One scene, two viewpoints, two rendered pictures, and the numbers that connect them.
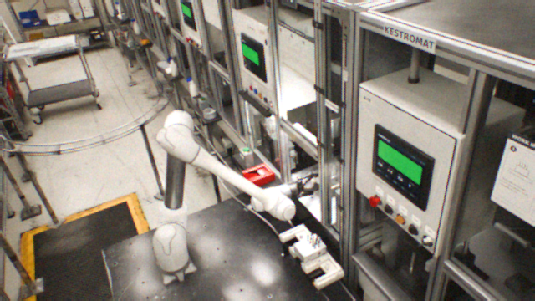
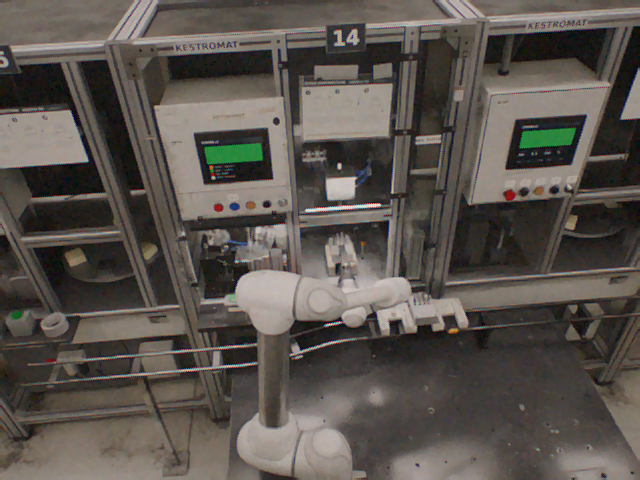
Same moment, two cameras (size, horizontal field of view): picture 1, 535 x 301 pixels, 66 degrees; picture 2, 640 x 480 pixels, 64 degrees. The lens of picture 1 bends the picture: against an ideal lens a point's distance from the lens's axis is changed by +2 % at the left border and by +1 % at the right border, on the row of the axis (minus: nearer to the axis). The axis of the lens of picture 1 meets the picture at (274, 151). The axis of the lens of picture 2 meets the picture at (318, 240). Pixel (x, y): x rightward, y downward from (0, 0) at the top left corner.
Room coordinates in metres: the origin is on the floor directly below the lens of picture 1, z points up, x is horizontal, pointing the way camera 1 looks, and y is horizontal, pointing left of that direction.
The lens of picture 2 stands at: (1.21, 1.42, 2.53)
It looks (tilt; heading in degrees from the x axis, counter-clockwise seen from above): 39 degrees down; 292
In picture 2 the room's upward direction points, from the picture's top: 3 degrees counter-clockwise
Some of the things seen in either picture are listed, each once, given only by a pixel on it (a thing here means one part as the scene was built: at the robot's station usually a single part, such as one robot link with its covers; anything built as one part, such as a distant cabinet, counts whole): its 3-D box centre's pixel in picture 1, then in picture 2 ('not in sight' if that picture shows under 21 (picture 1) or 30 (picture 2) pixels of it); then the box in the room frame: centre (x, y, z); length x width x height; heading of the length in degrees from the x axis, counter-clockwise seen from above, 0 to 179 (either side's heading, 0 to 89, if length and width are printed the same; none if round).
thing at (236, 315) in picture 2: (248, 157); (236, 307); (2.09, 0.16, 0.97); 0.08 x 0.08 x 0.12; 25
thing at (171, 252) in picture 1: (170, 244); (325, 457); (1.55, 0.60, 0.85); 0.18 x 0.16 x 0.22; 6
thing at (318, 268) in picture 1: (309, 257); (420, 320); (1.37, -0.12, 0.84); 0.36 x 0.14 x 0.10; 25
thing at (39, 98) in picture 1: (56, 77); not in sight; (5.04, 2.66, 0.47); 0.84 x 0.53 x 0.94; 109
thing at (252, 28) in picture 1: (272, 55); (230, 148); (2.12, -0.04, 1.60); 0.42 x 0.29 x 0.46; 25
